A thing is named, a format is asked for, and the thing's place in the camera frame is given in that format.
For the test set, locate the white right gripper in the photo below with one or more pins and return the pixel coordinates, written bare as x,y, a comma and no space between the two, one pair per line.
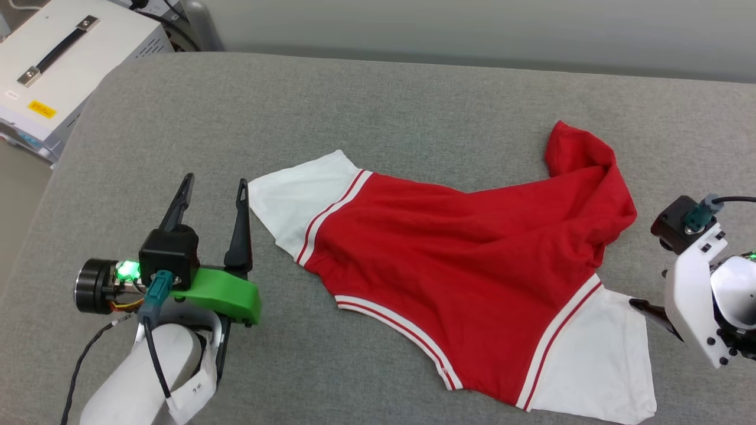
691,295

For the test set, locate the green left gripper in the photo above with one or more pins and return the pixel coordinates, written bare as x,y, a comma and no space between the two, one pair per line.
230,295

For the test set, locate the red and white basketball jersey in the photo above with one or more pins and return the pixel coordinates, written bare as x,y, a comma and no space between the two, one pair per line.
460,254

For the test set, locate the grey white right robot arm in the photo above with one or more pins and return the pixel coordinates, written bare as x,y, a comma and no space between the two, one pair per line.
735,292

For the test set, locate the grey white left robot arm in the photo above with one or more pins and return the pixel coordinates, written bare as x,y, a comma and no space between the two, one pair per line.
136,378

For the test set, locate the white power strip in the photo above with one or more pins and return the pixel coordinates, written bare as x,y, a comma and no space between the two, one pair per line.
156,6

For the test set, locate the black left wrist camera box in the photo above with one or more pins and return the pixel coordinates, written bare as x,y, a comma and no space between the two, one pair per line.
168,254

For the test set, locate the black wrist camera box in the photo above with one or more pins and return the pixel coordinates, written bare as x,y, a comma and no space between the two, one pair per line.
168,254
673,224

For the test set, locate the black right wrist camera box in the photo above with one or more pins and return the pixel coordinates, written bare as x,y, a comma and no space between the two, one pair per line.
673,224

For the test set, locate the grey metal partition post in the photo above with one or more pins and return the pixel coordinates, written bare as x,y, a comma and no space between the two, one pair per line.
204,26

